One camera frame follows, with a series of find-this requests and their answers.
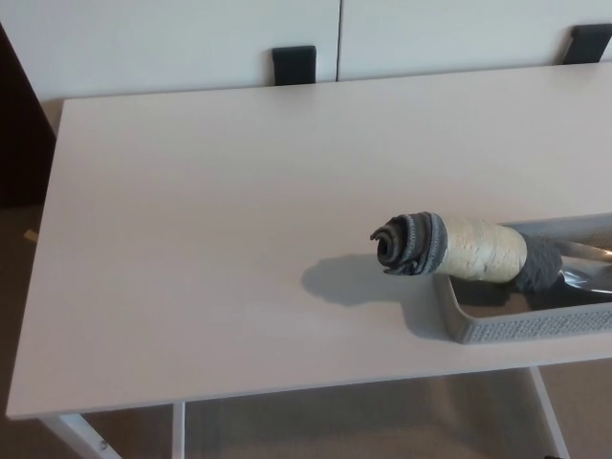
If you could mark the grey perforated container tray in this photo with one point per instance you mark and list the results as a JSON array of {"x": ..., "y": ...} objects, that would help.
[{"x": 526, "y": 327}]

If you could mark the white cabinet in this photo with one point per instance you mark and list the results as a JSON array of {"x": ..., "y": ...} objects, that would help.
[{"x": 191, "y": 33}]

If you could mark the small yellowish tape scrap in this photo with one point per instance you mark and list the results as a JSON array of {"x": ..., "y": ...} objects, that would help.
[{"x": 31, "y": 235}]

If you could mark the dark brown door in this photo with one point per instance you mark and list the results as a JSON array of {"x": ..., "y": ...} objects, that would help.
[{"x": 21, "y": 134}]

